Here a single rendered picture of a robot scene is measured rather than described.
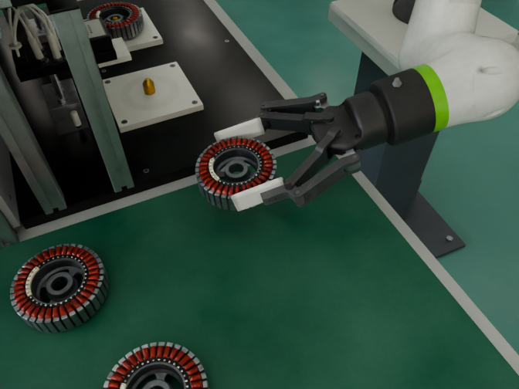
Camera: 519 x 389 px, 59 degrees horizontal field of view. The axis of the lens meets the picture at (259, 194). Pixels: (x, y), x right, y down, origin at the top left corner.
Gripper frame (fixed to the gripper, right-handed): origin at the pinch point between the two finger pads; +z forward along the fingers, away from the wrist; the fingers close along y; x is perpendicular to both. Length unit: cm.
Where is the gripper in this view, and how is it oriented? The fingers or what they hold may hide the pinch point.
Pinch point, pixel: (238, 166)
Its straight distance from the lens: 62.7
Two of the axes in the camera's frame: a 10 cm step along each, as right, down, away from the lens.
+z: -9.4, 3.3, 0.3
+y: -2.4, -7.6, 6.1
